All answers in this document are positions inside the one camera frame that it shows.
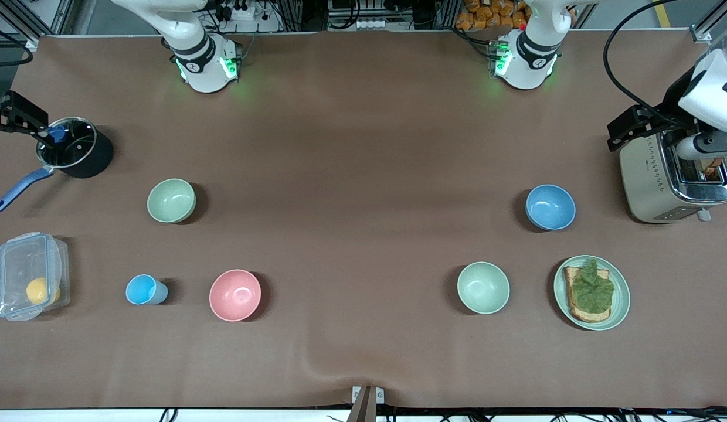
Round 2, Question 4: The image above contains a clear plastic lidded container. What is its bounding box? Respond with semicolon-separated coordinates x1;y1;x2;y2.
0;232;71;322

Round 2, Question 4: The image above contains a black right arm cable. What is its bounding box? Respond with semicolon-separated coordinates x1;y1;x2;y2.
0;26;35;68

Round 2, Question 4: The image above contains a glass lid with blue knob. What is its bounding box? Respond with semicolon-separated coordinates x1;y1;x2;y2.
36;117;98;169

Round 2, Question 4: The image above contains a green lettuce leaf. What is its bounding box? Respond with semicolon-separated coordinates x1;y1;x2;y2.
571;259;615;314

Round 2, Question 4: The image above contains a blue plastic cup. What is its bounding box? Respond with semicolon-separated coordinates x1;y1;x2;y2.
125;274;169;306

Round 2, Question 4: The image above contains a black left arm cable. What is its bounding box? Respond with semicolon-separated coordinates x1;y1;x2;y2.
603;0;701;127

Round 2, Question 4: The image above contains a white power strip with plugs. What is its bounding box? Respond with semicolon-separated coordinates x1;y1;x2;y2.
214;0;264;22

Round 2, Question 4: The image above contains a bag of orange fruits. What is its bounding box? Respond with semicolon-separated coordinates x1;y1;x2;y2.
456;0;531;31

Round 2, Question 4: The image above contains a light green bowl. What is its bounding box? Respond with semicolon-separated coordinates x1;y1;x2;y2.
457;261;511;315
147;178;196;224

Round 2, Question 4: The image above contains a light green plate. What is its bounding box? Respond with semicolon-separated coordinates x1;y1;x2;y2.
553;255;631;332

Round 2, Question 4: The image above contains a bread slice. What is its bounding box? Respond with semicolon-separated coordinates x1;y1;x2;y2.
563;267;612;324

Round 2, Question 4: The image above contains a blue bowl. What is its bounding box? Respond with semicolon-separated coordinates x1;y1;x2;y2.
526;185;576;232

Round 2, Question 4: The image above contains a long white power strip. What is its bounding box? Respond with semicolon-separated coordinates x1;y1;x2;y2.
327;16;388;31

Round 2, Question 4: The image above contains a brown table cloth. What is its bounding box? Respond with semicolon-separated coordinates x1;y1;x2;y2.
0;30;727;410

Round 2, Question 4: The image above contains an aluminium frame profile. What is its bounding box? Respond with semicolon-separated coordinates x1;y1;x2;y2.
692;0;727;43
0;0;77;50

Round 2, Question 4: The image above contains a silver toaster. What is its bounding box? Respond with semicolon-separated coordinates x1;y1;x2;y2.
619;126;727;224

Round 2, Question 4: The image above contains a pink bowl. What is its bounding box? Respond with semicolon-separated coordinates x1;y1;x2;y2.
209;269;262;322

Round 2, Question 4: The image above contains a yellow lemon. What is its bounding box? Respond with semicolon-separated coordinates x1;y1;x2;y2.
26;277;61;305

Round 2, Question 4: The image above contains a camera stand bracket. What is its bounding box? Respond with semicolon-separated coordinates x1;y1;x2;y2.
347;385;385;422

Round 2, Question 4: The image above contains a black saucepan with blue handle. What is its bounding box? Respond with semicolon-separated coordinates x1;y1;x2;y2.
0;117;114;213

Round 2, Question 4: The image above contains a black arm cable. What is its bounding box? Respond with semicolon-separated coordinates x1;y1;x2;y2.
0;26;35;68
603;0;701;127

